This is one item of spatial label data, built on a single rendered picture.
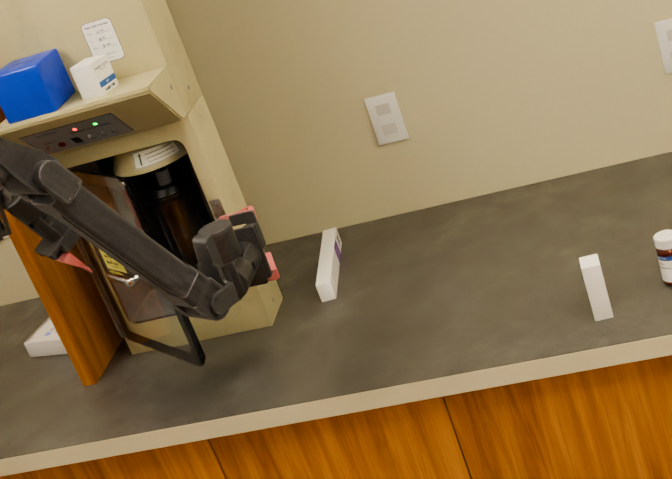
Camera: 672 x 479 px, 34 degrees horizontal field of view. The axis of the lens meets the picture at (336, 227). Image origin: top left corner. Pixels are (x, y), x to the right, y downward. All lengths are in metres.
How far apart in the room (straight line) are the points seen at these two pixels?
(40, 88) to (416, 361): 0.82
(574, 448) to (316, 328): 0.54
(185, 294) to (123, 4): 0.57
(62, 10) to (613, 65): 1.13
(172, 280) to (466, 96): 0.94
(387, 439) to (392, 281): 0.37
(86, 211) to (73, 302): 0.68
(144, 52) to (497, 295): 0.79
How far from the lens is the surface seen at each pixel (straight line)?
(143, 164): 2.18
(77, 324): 2.32
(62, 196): 1.60
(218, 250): 1.82
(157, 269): 1.74
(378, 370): 1.98
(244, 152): 2.57
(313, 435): 2.05
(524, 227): 2.31
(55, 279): 2.28
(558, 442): 2.01
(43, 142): 2.13
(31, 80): 2.05
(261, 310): 2.24
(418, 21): 2.40
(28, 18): 2.13
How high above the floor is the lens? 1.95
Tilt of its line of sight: 23 degrees down
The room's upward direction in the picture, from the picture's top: 20 degrees counter-clockwise
